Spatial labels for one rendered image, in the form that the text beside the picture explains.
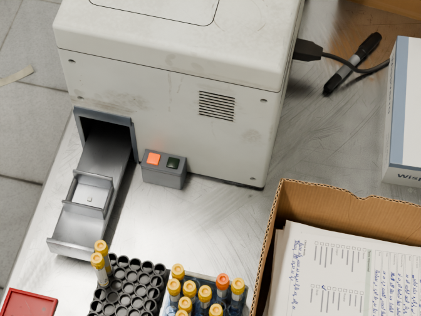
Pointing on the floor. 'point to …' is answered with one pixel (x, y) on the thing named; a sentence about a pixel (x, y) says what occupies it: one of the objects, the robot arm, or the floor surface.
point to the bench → (324, 14)
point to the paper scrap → (16, 76)
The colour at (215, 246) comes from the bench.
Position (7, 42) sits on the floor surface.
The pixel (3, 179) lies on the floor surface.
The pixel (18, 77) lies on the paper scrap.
